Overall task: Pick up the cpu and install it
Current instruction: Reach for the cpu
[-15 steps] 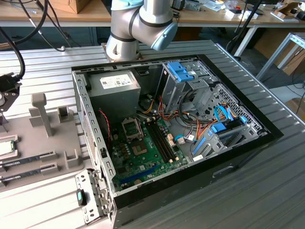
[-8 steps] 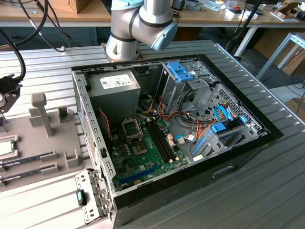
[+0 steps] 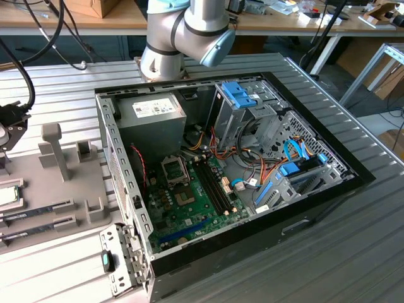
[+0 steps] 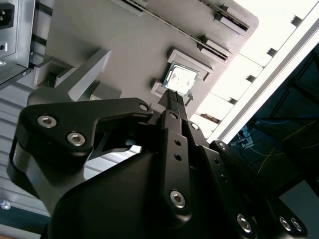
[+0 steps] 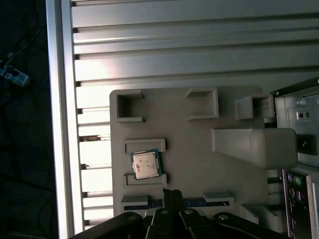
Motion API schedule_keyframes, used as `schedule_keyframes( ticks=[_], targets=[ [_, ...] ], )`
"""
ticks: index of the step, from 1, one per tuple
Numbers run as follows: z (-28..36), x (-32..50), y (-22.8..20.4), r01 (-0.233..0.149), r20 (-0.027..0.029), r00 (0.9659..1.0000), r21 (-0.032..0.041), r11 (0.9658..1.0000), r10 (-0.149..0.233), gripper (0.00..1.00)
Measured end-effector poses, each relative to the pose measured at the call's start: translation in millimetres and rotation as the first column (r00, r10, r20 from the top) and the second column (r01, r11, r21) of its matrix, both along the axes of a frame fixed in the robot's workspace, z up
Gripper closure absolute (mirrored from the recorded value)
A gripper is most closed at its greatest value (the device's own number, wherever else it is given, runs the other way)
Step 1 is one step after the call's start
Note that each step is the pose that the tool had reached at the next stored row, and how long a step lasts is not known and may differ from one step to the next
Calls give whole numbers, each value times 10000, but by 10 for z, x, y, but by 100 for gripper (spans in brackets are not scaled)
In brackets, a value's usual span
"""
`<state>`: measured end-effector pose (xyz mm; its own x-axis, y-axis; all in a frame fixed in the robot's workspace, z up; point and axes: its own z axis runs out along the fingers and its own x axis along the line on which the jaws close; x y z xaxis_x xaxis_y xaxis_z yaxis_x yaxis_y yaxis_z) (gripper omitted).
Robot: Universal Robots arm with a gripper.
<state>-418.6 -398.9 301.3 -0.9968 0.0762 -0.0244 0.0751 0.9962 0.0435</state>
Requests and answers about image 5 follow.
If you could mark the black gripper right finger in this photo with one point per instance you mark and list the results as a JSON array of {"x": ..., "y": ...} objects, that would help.
[{"x": 193, "y": 225}]

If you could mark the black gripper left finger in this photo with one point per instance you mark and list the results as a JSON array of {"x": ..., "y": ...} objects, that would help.
[{"x": 119, "y": 225}]

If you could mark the silver CPU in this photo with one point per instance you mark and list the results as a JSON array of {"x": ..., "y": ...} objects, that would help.
[{"x": 147, "y": 165}]

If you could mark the dark RAM stick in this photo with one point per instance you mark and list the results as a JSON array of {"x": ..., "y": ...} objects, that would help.
[{"x": 157, "y": 203}]

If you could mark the grey parts rack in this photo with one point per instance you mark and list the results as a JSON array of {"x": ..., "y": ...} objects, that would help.
[{"x": 189, "y": 154}]

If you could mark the black PC case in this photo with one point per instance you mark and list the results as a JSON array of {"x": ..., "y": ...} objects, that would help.
[{"x": 281, "y": 112}]

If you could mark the white power strip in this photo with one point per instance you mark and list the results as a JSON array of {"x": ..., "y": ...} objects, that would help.
[{"x": 17, "y": 76}]

